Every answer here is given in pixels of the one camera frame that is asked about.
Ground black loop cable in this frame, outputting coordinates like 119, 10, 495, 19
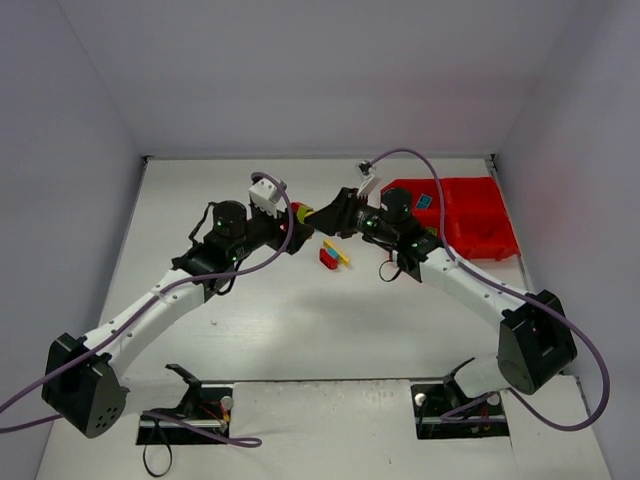
142, 414, 174, 477

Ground green long lego brick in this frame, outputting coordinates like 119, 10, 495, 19
296, 205, 315, 224

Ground yellow long flat lego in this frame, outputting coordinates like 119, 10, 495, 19
322, 239, 351, 267

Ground purple cable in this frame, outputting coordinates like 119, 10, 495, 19
369, 147, 612, 431
0, 171, 294, 447

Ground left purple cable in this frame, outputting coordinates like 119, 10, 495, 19
0, 171, 294, 447

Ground red curved lego brick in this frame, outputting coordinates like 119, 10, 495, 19
319, 248, 340, 270

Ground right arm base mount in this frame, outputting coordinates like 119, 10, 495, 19
410, 382, 510, 440

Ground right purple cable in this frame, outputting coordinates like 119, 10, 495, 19
369, 147, 612, 431

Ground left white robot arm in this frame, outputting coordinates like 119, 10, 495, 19
41, 200, 313, 439

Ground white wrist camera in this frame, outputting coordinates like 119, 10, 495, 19
248, 178, 287, 218
357, 161, 381, 198

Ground blue oval lego brick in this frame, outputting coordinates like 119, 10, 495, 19
415, 194, 432, 210

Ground red compartment tray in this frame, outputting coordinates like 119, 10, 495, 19
381, 177, 520, 261

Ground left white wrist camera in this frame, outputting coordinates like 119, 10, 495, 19
248, 178, 287, 218

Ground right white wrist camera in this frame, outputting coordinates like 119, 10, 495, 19
357, 161, 381, 198

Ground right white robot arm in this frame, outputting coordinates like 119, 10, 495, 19
303, 188, 577, 399

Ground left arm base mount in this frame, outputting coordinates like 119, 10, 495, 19
136, 363, 234, 446

